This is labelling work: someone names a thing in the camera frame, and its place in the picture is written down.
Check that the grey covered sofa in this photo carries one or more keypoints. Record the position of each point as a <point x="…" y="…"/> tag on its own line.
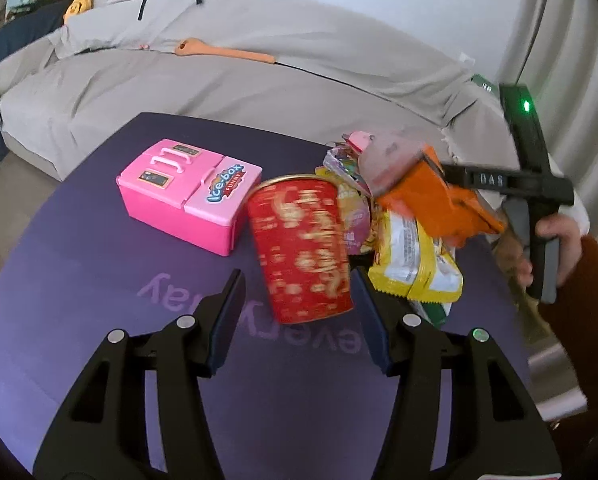
<point x="229" y="85"/>

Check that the orange wooden spoon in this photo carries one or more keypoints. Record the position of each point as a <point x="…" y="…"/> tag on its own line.
<point x="229" y="52"/>

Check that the red paper cup gold print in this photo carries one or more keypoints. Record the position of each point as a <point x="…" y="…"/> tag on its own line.
<point x="299" y="250"/>

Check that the person's right hand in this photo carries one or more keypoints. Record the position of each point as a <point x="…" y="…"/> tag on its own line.
<point x="561" y="232"/>

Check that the yellow snack packet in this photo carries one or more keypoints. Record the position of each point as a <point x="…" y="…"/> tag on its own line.
<point x="409" y="260"/>

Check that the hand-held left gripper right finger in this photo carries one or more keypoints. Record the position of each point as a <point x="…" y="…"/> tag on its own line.
<point x="369" y="320"/>

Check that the green packet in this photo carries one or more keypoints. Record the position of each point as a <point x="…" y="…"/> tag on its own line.
<point x="434" y="312"/>

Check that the person's right forearm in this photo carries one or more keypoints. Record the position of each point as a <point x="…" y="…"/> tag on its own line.
<point x="594" y="310"/>

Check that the colourful printed wrapper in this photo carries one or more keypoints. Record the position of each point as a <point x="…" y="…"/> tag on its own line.
<point x="341" y="165"/>

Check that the orange snack wrapper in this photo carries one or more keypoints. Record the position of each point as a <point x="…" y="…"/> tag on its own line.
<point x="429" y="200"/>

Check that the pink toy ice box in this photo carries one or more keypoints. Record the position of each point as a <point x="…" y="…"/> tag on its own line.
<point x="179" y="200"/>

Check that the pinkish grey wrapper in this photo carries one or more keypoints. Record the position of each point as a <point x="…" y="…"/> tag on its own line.
<point x="389" y="160"/>

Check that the yellow plush toy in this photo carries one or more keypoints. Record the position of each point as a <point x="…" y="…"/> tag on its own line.
<point x="79" y="6"/>

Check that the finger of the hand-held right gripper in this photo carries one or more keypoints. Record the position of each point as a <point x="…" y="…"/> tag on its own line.
<point x="458" y="176"/>

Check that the pink yellow snack wrapper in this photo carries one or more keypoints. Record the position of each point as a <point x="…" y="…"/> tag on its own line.
<point x="354" y="220"/>

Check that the navy blue sofa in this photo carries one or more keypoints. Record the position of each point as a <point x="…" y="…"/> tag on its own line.
<point x="9" y="35"/>

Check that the green box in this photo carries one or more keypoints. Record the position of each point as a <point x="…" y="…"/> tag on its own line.
<point x="483" y="82"/>

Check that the white curtain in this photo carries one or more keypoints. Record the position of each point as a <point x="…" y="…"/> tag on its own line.
<point x="569" y="35"/>

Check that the small pink wrapper piece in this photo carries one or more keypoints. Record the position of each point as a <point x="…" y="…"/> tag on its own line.
<point x="359" y="140"/>

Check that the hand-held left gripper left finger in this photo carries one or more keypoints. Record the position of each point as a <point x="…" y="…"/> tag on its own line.
<point x="229" y="320"/>

